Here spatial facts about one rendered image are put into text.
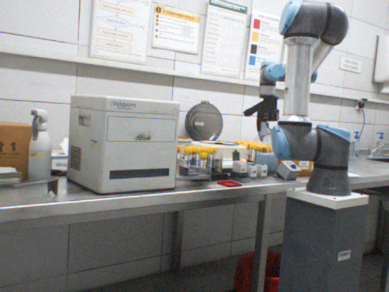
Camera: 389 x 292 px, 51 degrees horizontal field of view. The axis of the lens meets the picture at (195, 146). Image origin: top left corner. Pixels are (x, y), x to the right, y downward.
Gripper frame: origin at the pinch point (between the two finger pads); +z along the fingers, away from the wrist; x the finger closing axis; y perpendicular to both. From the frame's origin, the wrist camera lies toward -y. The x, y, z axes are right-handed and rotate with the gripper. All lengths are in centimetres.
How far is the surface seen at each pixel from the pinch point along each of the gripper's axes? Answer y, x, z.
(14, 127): -51, -92, -4
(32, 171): -40, -93, 10
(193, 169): -5, -51, 10
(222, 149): -14.8, -8.9, 5.6
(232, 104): -34, 39, -16
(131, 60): -57, -25, -34
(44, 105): -72, -63, -11
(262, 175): 7.4, -12.9, 14.9
